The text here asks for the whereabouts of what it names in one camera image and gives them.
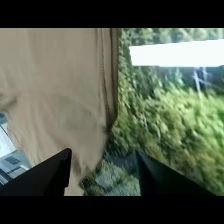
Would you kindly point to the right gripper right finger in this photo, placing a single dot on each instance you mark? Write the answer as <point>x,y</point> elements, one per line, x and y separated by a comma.
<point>163,181</point>

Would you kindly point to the beige garment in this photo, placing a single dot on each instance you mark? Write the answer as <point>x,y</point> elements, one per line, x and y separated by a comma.
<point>56,96</point>

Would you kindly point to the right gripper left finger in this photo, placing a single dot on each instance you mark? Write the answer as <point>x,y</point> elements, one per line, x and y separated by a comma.
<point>43,178</point>

